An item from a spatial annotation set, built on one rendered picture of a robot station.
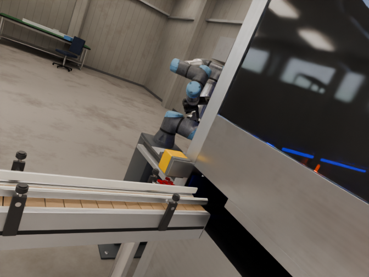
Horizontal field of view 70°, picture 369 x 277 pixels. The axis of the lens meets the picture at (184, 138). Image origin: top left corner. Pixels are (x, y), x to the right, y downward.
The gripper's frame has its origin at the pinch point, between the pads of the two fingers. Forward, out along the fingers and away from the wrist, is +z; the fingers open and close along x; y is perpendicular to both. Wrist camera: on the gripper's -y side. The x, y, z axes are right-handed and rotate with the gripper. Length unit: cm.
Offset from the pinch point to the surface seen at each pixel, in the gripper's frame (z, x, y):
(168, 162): -71, 40, 24
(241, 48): -85, 14, -8
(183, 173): -68, 45, 21
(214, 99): -75, 24, 4
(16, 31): 538, -583, 363
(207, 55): 474, -308, -151
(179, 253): -62, 69, 29
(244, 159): -85, 48, 4
